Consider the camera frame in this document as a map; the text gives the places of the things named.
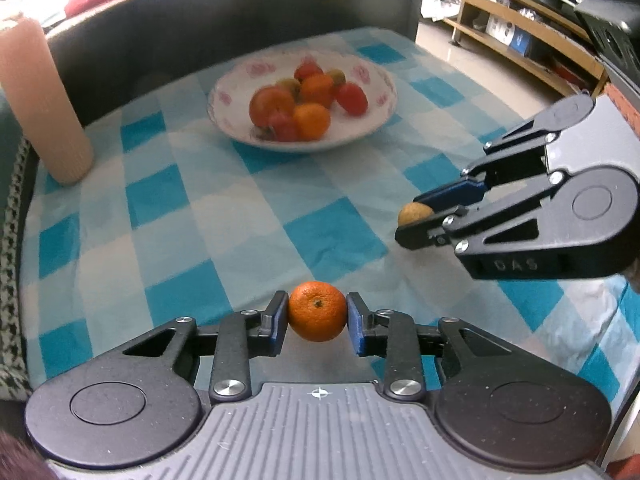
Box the small orange tangerine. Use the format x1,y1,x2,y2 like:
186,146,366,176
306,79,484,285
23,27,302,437
288,281,348,342

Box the brown longan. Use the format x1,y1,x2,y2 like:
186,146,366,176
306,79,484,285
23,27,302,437
326,68,346,86
397,202,434,226

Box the stemmed red cherry tomato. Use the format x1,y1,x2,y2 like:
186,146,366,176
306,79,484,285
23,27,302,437
335,82,369,117

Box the round red cherry tomato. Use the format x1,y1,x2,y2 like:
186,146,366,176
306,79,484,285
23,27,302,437
268,112,299,142

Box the smooth orange citrus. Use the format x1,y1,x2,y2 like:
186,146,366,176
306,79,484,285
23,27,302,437
293,103,331,142

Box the bumpy orange tangerine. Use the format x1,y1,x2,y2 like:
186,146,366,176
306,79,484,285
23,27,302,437
299,74,334,108

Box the oval red cherry tomato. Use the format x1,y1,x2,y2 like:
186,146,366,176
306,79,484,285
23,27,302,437
294,61,323,82

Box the green-brown longan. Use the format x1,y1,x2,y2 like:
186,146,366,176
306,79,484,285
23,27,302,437
276,77,302,101

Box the large red-orange tomato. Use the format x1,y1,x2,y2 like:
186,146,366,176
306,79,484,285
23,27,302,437
248,86,296,128

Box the blue checkered tablecloth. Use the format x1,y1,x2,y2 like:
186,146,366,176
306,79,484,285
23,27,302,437
20,29,639,404

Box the wooden tv cabinet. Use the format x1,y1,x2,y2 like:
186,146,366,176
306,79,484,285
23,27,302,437
422,0,608,96

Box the teal sofa blanket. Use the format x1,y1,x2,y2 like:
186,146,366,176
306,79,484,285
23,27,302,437
0,98,38,401

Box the white floral plate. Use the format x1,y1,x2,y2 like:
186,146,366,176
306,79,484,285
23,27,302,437
208,50,397,153

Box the dark coffee table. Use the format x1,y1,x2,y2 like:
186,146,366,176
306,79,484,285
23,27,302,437
48,0,421,125

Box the pink ribbed cylinder vase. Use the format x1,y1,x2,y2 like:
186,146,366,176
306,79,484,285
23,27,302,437
1,13,93,185

